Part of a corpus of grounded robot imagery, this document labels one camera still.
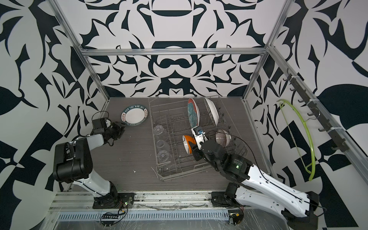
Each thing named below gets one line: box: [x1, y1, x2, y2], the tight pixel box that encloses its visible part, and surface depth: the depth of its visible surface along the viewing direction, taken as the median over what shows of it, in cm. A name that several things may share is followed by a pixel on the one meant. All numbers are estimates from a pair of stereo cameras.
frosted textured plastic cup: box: [156, 139, 170, 150], surface depth 84 cm
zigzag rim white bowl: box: [203, 97, 220, 127], surface depth 90 cm
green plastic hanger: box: [276, 98, 316, 182], surface depth 62 cm
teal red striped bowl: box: [187, 97, 201, 128], surface depth 97 cm
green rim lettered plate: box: [120, 104, 149, 127], surface depth 113 cm
